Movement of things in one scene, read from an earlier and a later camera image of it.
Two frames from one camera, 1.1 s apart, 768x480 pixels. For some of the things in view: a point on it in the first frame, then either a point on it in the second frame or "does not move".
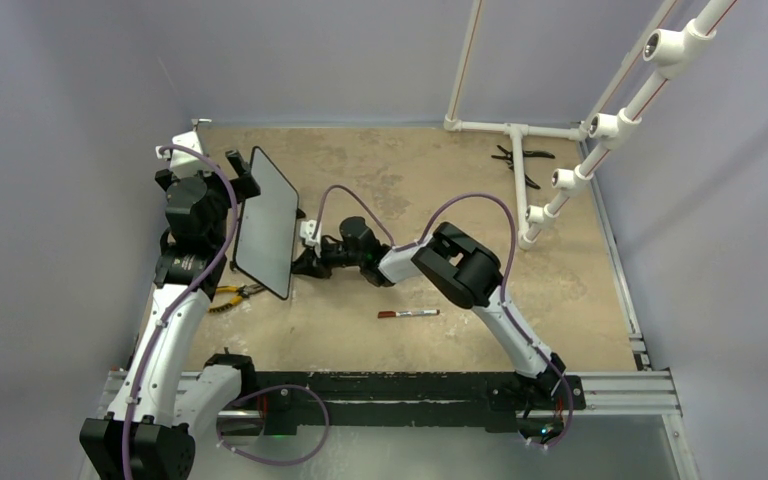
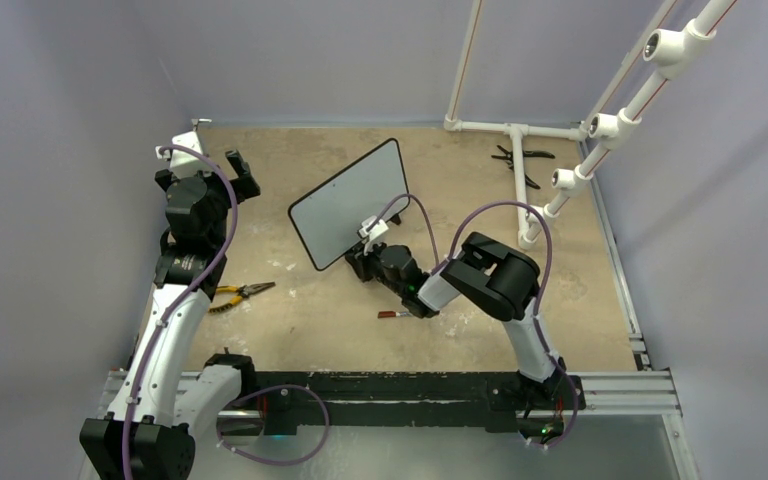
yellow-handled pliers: x=243 y=292 does not move
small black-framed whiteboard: x=267 y=228 -> x=329 y=218
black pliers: x=508 y=156 does not move
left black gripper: x=245 y=186 does not move
